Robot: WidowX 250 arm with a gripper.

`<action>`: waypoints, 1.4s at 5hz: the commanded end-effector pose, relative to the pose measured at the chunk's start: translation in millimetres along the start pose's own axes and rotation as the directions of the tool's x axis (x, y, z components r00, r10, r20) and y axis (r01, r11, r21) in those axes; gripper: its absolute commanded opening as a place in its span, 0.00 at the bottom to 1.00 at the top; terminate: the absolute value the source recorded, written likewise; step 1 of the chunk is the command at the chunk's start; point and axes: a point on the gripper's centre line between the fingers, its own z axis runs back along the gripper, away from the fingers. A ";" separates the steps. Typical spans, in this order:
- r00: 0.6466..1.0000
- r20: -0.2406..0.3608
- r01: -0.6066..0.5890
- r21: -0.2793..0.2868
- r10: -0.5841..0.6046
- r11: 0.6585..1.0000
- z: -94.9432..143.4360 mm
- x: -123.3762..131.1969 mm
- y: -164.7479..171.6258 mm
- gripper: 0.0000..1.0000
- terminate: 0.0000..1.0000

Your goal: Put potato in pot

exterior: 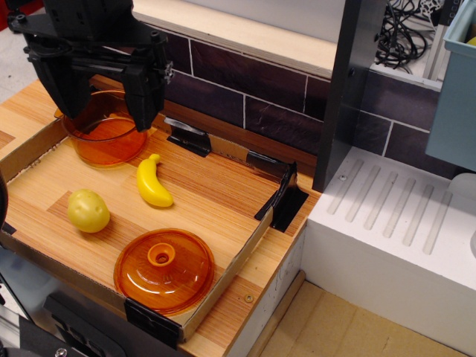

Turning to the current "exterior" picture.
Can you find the yellow toy potato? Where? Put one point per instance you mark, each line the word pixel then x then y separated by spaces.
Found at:
pixel 87 211

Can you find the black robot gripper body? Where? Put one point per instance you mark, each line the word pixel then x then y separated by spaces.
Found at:
pixel 71 41

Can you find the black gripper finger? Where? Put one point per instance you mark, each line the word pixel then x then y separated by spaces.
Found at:
pixel 144 94
pixel 69 89

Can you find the dark grey vertical post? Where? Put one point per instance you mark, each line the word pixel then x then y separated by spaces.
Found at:
pixel 357 44

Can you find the orange transparent pot lid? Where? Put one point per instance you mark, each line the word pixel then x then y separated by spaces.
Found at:
pixel 167 270

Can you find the white dish drainer block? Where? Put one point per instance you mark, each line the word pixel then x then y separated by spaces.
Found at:
pixel 397 241

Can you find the cardboard fence with black tape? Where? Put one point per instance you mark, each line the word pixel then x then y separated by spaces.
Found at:
pixel 216 197

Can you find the yellow toy banana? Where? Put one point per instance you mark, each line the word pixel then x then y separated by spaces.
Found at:
pixel 149 187

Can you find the light blue bin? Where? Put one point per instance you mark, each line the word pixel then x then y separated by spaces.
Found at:
pixel 452 135

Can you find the orange transparent pot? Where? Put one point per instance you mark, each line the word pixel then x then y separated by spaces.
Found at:
pixel 104 134

